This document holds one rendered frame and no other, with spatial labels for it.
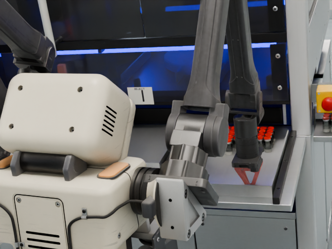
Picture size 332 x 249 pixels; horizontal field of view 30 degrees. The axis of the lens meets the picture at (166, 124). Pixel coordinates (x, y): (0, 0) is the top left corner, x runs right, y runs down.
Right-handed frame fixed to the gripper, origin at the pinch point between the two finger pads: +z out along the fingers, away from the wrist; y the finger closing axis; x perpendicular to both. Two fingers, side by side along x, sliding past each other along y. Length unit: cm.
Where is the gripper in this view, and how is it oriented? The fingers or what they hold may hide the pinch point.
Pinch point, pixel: (250, 186)
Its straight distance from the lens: 163.4
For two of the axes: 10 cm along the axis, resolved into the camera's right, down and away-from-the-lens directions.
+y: 3.1, -3.7, 8.8
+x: -9.4, 0.0, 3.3
